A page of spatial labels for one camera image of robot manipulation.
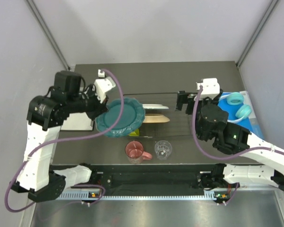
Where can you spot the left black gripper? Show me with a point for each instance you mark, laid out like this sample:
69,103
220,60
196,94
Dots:
100,107

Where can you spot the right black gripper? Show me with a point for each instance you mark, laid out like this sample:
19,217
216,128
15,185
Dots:
183,98

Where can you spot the peach bird pattern plate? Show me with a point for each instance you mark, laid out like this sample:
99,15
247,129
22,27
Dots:
155,118

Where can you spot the white watermelon pattern plate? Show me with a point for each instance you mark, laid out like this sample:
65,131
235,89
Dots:
155,107

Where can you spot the teal scalloped plate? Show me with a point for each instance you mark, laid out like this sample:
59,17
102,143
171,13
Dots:
131,119

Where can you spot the lime green bowl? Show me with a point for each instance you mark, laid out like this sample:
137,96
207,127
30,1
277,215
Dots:
134,133

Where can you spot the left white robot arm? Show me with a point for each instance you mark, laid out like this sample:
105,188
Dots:
46,114

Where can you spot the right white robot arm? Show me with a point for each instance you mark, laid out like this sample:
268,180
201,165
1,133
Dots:
242,156

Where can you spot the black clipboard with paper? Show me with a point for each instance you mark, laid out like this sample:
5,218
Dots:
78,122

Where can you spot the teal cat ear headphones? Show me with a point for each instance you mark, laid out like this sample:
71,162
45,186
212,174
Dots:
237,99

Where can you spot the clear drinking glass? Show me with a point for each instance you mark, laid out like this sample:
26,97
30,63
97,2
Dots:
163,149

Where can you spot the blue folder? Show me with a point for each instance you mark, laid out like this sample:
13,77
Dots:
251,122

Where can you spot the pink glass mug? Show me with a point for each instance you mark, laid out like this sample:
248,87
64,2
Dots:
135,153

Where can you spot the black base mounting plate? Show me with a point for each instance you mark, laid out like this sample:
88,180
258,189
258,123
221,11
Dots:
194,176

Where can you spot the black wire dish rack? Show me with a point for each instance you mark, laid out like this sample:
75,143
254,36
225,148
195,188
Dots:
179,124

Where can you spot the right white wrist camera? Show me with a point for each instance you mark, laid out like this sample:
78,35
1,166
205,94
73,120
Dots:
211,88

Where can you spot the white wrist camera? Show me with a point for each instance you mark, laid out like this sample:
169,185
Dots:
211,88
103,85

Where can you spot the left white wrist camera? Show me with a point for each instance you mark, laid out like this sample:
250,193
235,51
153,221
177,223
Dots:
103,85

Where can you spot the grey slotted cable duct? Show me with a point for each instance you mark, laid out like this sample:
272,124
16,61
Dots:
93,194

